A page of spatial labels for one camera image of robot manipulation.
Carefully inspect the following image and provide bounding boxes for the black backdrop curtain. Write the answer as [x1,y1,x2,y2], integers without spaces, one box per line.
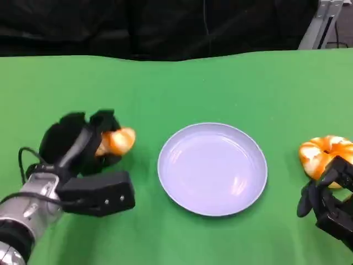
[0,0,318,62]

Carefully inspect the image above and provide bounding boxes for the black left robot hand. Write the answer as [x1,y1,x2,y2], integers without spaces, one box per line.
[38,109,122,181]

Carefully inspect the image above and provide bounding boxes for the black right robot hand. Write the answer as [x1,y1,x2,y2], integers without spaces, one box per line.
[296,155,353,247]

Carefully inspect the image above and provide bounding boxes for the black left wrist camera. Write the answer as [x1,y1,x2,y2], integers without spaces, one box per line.
[56,170,136,218]

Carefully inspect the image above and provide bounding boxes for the grey metal frame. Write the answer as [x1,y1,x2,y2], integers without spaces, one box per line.
[297,0,339,51]

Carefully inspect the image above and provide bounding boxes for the orange white toy bread roll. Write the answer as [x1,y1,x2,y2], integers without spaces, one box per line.
[298,135,353,190]
[94,126,137,158]

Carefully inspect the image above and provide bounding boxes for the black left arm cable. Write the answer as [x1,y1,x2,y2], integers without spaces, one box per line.
[17,147,46,190]

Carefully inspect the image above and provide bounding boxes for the green table cloth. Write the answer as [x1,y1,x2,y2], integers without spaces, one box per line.
[0,46,353,265]

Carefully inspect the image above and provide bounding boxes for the lilac plate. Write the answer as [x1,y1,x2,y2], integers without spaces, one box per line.
[157,122,269,217]

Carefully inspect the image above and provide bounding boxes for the thin black cable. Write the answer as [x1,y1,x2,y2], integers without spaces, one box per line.
[333,18,340,47]

